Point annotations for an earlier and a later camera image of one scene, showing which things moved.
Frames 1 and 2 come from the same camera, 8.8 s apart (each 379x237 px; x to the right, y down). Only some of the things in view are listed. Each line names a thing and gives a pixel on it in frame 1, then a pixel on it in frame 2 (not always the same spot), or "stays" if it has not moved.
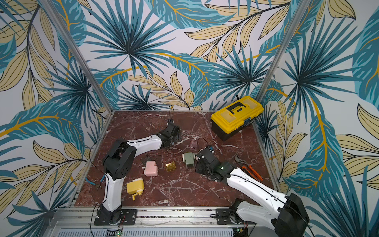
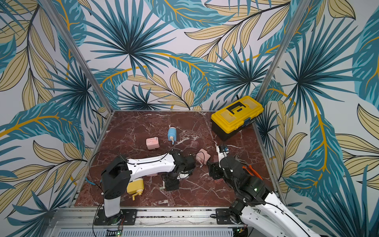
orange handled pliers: [248, 168] stays
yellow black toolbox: [227, 121] stays
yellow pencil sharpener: [136, 186] stays
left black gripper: [177, 137] -> [171, 186]
